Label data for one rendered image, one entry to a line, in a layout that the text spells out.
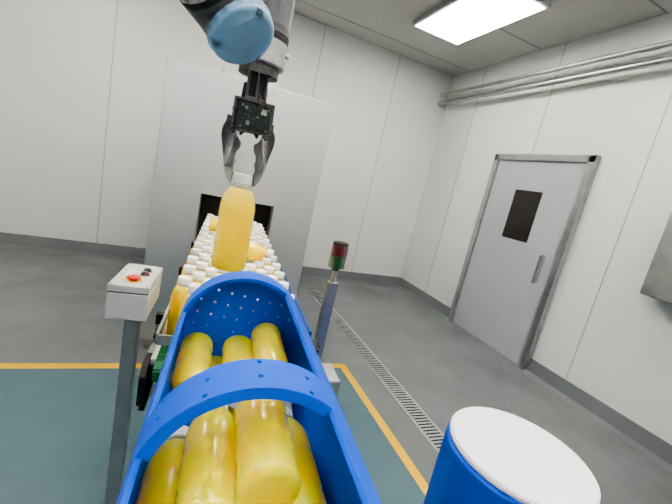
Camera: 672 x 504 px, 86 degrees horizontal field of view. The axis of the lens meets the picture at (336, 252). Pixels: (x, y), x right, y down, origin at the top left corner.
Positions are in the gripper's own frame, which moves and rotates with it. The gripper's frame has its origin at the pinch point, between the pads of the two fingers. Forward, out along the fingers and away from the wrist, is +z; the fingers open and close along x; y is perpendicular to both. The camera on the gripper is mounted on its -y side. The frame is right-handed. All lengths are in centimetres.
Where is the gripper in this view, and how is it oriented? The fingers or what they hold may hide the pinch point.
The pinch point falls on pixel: (242, 177)
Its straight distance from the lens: 75.4
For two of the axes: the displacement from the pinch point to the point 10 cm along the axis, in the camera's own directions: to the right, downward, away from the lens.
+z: -2.0, 9.6, 2.0
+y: 2.7, 2.5, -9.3
